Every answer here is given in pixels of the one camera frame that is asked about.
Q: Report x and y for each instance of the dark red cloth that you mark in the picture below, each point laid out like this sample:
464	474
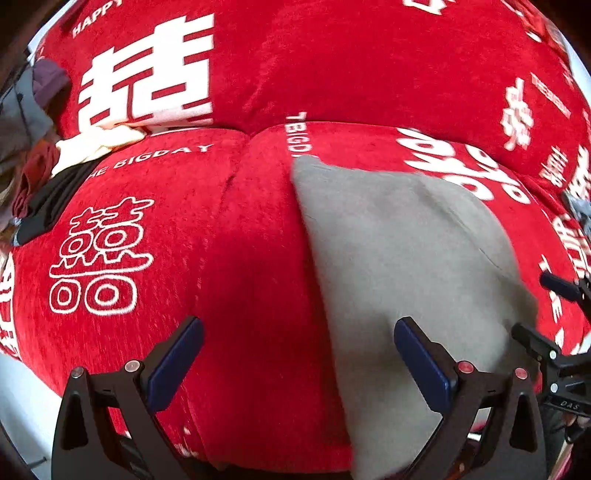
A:
39	166

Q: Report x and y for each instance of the red printed sofa cover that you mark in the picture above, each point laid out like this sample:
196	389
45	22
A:
231	254

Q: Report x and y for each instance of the grey small garment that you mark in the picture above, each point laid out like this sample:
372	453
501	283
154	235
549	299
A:
392	258

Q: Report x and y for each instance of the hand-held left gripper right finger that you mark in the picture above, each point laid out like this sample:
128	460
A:
422	364

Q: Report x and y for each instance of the black cloth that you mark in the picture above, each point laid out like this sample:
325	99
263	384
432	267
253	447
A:
51	198

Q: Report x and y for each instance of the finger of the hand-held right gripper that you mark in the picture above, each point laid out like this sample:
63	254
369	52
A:
561	286
535	340

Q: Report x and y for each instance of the purple cloth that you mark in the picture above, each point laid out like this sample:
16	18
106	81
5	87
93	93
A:
51	79

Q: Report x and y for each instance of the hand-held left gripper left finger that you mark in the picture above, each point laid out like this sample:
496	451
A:
175	364

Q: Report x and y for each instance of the grey blue cloth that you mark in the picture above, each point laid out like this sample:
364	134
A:
576	205

